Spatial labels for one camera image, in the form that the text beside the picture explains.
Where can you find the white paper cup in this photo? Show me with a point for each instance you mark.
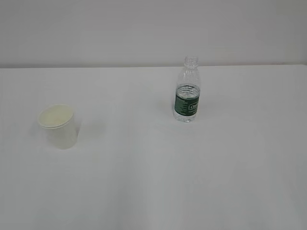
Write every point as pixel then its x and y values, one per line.
pixel 59 125

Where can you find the clear water bottle green label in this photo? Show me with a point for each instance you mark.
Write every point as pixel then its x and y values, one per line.
pixel 188 90

